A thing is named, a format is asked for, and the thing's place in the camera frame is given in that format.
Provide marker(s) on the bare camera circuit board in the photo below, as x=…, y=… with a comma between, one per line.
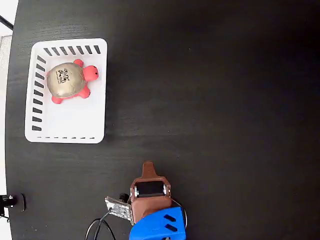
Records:
x=117, y=207

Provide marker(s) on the white plastic basket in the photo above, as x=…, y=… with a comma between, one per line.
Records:
x=75, y=117

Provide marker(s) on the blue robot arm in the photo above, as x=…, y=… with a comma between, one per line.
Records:
x=157, y=226

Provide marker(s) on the black rod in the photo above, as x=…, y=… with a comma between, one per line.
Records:
x=6, y=22

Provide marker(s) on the black table clamp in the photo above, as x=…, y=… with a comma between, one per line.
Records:
x=21, y=202

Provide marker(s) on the red turtle toy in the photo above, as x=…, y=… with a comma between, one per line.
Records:
x=65, y=80

